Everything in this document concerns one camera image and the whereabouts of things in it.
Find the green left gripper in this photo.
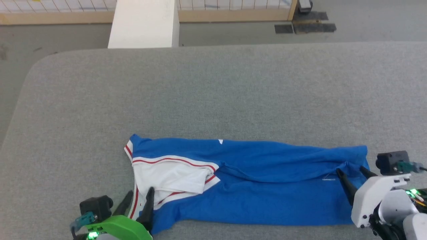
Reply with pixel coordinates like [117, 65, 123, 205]
[85, 187, 155, 240]

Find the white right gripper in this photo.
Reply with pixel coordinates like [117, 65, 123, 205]
[336, 166, 411, 229]

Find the blue white red-striped shirt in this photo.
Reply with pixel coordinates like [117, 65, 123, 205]
[124, 134, 370, 234]

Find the grey fabric sofa seat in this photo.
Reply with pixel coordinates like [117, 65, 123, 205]
[0, 42, 427, 240]

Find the white rectangular box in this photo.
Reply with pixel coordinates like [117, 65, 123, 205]
[107, 0, 180, 49]

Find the grey metal partition foot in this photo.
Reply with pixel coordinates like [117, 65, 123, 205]
[298, 0, 313, 14]

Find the black right cable teal plug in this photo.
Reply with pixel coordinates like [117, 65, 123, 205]
[397, 161, 427, 173]

